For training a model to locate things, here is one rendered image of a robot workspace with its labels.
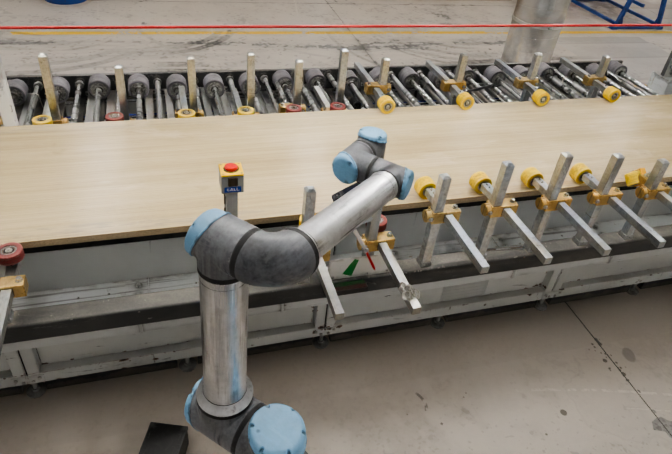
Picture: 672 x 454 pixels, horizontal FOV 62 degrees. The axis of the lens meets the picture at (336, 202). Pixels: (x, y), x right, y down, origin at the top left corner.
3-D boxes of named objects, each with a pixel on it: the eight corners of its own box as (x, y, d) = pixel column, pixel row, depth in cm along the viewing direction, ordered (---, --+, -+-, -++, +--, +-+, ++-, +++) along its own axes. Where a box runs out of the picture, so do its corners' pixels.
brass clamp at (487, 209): (516, 216, 219) (519, 205, 216) (485, 219, 215) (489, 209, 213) (508, 206, 224) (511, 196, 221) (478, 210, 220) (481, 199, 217)
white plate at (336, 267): (391, 272, 219) (395, 253, 213) (327, 281, 211) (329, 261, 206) (390, 271, 219) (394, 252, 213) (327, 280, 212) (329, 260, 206)
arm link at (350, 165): (364, 166, 155) (385, 147, 164) (329, 151, 160) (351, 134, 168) (360, 193, 161) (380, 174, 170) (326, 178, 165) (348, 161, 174)
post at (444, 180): (426, 275, 227) (452, 176, 199) (418, 276, 226) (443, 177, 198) (423, 269, 230) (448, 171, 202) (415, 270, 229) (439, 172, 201)
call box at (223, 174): (244, 194, 176) (244, 173, 171) (221, 196, 174) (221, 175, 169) (240, 182, 181) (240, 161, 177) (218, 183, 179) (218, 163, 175)
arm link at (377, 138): (351, 132, 168) (367, 119, 175) (347, 166, 175) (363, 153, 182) (379, 142, 164) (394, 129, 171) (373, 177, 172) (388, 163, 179)
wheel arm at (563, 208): (609, 255, 203) (613, 247, 201) (601, 256, 202) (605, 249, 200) (534, 178, 241) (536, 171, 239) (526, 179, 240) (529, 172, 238)
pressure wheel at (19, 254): (-3, 276, 185) (-12, 250, 178) (20, 263, 191) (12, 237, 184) (13, 286, 182) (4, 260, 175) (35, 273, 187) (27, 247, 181)
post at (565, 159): (535, 251, 238) (574, 155, 210) (528, 252, 237) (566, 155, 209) (531, 245, 241) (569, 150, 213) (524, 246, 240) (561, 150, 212)
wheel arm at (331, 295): (343, 320, 183) (345, 311, 180) (333, 322, 182) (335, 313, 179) (311, 236, 216) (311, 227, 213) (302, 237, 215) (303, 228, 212)
